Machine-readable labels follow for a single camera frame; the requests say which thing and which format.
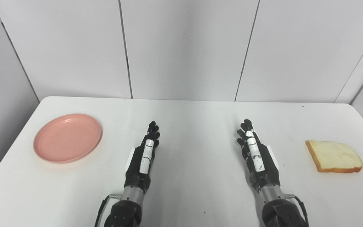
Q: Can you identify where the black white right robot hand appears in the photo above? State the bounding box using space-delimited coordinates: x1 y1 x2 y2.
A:
236 119 281 193

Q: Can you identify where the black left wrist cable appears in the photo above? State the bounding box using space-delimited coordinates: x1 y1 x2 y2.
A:
94 194 123 227

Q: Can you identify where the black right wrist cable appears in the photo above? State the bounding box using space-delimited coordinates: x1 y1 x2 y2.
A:
284 194 310 227

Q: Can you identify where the slice of white bread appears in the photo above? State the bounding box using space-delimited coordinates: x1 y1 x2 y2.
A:
305 140 363 173

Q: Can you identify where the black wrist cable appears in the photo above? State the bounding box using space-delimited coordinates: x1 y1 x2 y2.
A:
94 194 123 227
284 194 310 227

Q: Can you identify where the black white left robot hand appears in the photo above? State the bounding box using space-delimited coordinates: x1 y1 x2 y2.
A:
124 121 161 192

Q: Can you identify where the pink round plate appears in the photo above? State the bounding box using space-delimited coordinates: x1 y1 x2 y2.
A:
33 113 102 164

